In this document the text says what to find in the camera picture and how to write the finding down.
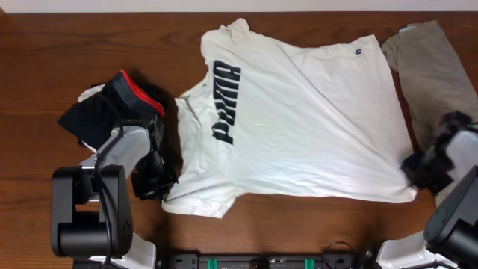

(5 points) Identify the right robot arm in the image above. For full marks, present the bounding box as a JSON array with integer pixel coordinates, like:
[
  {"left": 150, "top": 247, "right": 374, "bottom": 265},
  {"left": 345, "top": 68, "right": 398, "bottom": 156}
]
[{"left": 376, "top": 131, "right": 477, "bottom": 268}]

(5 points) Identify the white printed t-shirt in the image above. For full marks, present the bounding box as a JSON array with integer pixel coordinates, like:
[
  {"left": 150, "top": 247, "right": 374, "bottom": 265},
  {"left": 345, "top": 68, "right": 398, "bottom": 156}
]
[{"left": 162, "top": 19, "right": 417, "bottom": 218}]

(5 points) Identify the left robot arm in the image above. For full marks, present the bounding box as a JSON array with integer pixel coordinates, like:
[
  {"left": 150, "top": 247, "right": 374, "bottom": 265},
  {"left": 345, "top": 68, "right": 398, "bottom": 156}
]
[{"left": 51, "top": 117, "right": 178, "bottom": 268}]

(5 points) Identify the black shorts red waistband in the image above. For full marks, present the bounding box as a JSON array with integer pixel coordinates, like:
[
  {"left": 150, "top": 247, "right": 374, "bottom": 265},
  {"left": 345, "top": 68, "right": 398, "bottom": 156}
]
[{"left": 58, "top": 70, "right": 169, "bottom": 150}]

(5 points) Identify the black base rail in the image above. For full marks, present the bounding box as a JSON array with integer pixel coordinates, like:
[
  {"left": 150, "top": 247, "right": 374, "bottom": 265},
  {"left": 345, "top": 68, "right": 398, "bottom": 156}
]
[{"left": 158, "top": 251, "right": 379, "bottom": 269}]

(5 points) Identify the grey khaki garment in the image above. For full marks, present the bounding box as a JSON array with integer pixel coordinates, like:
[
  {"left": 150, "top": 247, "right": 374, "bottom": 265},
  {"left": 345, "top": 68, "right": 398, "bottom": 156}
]
[{"left": 380, "top": 19, "right": 478, "bottom": 206}]

